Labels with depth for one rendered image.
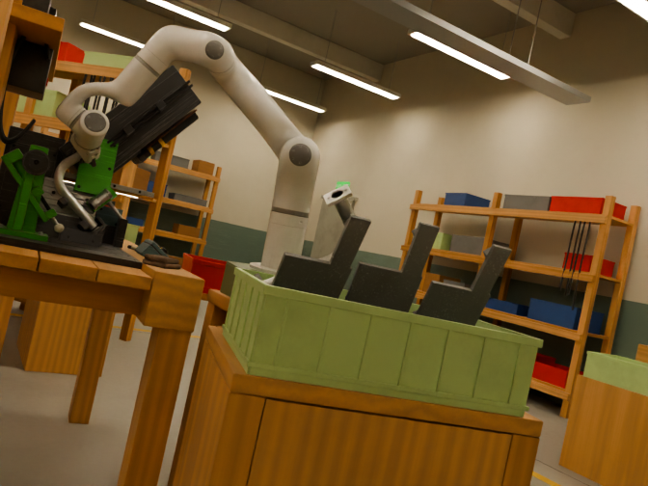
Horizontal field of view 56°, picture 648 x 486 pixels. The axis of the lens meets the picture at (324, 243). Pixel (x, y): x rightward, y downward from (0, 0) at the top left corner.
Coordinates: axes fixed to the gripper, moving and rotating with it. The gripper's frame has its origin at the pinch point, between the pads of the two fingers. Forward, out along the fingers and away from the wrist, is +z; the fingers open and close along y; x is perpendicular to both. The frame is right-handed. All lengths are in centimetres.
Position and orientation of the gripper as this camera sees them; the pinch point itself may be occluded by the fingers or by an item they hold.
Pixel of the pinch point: (81, 154)
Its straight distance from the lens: 226.6
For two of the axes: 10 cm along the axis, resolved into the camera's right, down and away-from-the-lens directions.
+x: -6.8, 5.4, -4.9
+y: -5.5, -8.2, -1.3
